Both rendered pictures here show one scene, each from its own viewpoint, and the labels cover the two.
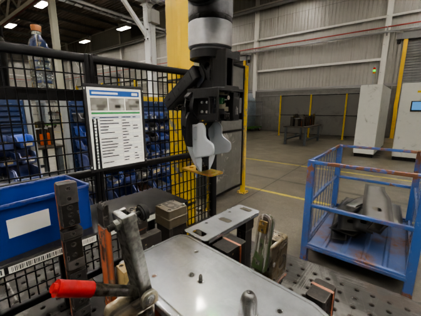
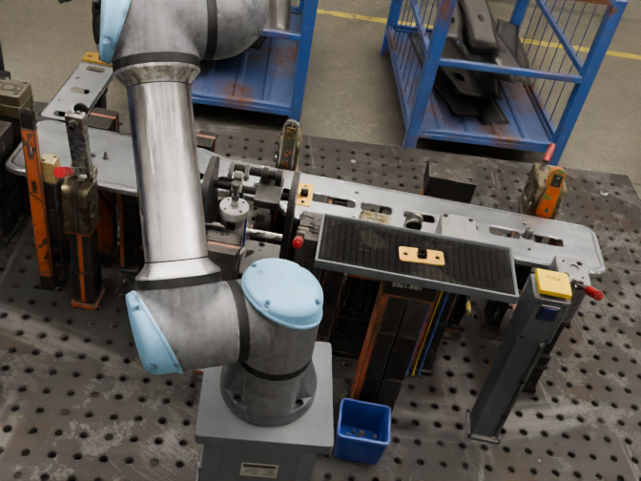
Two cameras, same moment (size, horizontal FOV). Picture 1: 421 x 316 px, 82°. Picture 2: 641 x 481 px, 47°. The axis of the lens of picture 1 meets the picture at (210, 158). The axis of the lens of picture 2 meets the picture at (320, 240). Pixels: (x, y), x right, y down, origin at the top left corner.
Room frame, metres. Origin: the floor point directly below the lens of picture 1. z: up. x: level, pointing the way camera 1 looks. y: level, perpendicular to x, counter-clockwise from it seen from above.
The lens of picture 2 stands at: (-0.88, 0.62, 2.04)
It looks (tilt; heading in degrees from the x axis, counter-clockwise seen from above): 40 degrees down; 315
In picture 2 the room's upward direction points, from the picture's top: 11 degrees clockwise
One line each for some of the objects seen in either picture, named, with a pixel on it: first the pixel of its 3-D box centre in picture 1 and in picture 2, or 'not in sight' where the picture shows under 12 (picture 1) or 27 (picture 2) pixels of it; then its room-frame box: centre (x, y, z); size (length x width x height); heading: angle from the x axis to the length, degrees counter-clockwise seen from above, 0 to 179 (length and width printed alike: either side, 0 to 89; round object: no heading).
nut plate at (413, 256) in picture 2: not in sight; (422, 254); (-0.27, -0.26, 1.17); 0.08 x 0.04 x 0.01; 51
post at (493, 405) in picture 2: not in sight; (513, 365); (-0.44, -0.44, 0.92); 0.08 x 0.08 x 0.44; 46
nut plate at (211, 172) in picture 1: (202, 168); (104, 57); (0.46, 0.02, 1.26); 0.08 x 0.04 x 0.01; 47
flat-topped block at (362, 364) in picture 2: not in sight; (389, 341); (-0.26, -0.25, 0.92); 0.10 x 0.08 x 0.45; 46
